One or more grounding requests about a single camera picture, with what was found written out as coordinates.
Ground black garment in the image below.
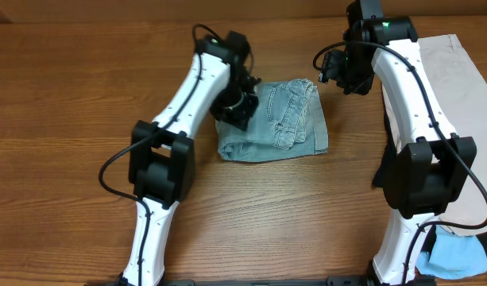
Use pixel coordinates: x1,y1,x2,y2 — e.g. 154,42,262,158
371,110,487,277

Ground light blue denim shorts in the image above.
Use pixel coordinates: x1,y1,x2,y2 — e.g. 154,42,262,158
215,79,329,163

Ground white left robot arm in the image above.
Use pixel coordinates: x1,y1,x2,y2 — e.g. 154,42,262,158
116,31,260,285

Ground beige shorts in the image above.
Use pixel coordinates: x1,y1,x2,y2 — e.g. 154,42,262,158
381,33,487,237

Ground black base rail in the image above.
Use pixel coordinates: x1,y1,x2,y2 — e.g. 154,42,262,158
83,273,437,286

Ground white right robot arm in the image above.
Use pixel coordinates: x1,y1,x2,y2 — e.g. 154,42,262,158
313,1,477,285

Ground light blue cloth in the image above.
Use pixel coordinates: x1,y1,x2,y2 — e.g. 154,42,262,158
415,226,487,280

